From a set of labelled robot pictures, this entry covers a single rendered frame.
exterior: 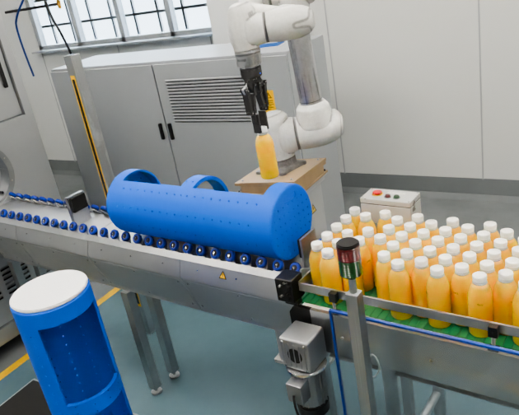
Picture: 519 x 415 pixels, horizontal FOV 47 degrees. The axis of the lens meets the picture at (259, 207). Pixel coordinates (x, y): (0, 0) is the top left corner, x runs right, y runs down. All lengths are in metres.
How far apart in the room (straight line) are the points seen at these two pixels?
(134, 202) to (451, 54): 2.86
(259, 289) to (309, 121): 0.83
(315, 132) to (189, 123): 1.69
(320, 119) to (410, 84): 2.17
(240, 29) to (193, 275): 1.01
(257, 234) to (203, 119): 2.13
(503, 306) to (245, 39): 1.16
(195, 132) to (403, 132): 1.69
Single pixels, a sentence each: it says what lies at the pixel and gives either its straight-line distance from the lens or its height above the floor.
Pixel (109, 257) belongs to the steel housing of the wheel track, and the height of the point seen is 0.85.
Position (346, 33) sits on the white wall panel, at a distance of 4.90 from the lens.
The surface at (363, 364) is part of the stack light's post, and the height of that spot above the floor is 0.86.
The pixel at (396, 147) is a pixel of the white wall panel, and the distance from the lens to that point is 4.99.
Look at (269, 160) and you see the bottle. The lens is 2.19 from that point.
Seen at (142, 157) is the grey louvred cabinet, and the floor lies 0.73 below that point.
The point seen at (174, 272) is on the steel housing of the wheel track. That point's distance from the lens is 2.55.
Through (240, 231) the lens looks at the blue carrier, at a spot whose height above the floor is 1.10.
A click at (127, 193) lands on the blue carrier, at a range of 2.58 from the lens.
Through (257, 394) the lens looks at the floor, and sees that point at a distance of 3.15.
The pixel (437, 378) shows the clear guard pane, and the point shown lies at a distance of 1.90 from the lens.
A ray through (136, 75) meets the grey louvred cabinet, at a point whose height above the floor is 1.36.
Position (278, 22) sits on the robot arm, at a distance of 2.06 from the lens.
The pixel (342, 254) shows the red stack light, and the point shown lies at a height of 1.24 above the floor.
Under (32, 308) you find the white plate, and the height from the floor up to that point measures 1.04.
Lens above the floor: 2.01
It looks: 23 degrees down
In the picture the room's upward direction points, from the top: 11 degrees counter-clockwise
